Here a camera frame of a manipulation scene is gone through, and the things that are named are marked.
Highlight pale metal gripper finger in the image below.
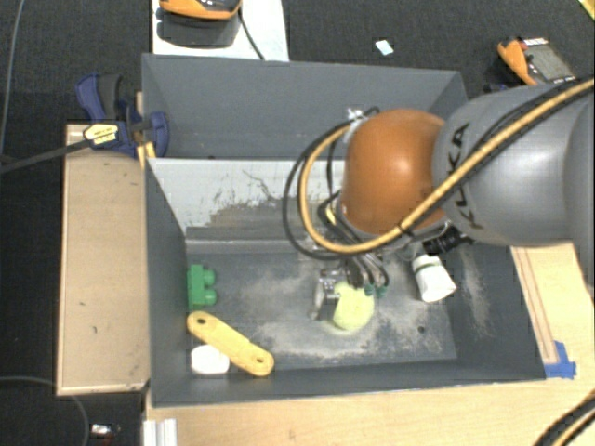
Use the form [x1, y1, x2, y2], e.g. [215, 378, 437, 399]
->
[309, 280, 330, 321]
[319, 293, 343, 322]

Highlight yellow-green tennis ball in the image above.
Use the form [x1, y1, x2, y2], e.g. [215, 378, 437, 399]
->
[330, 281, 377, 332]

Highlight yellow flat bar with holes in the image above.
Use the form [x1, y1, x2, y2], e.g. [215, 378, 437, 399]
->
[186, 310, 276, 378]

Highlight white plastic bottle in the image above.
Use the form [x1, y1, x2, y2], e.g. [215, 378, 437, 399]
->
[411, 254, 458, 304]

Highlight green toy brick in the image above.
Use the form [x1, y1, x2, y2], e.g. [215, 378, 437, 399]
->
[186, 264, 218, 310]

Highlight small white rounded block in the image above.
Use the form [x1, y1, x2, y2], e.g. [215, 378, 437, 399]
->
[190, 344, 231, 376]

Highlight grey metal bin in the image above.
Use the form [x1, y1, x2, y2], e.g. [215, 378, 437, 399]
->
[140, 52, 548, 408]

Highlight pale wood board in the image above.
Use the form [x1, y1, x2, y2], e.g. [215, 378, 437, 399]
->
[55, 123, 152, 397]

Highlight black cylinder on white bracket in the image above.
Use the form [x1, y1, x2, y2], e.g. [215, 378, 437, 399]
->
[420, 223, 471, 256]

